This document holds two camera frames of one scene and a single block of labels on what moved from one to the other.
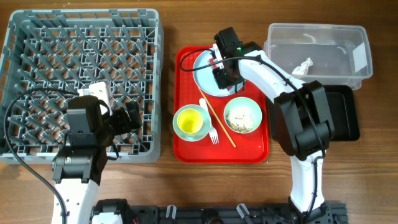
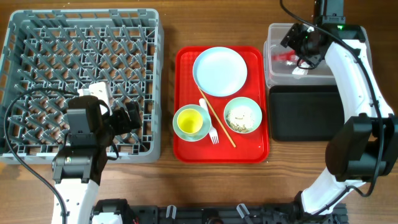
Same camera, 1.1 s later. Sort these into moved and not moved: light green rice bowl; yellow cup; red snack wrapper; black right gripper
Moved: red snack wrapper; black right gripper
Not moved: yellow cup; light green rice bowl
